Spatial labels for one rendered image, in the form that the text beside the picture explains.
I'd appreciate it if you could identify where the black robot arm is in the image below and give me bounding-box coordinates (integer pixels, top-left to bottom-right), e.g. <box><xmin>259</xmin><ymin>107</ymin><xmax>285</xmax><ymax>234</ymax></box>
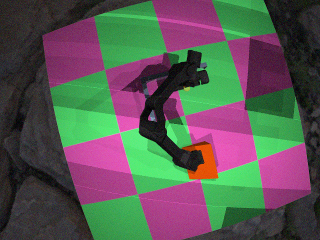
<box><xmin>138</xmin><ymin>50</ymin><xmax>205</xmax><ymax>172</ymax></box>

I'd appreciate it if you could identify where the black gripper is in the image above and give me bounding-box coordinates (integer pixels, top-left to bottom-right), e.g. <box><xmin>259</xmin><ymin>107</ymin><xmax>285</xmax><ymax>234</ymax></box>
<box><xmin>174</xmin><ymin>69</ymin><xmax>209</xmax><ymax>92</ymax></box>

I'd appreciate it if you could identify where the translucent yellow ball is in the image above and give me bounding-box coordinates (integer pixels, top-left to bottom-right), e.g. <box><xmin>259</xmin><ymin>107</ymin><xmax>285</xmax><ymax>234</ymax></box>
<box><xmin>183</xmin><ymin>86</ymin><xmax>190</xmax><ymax>92</ymax></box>

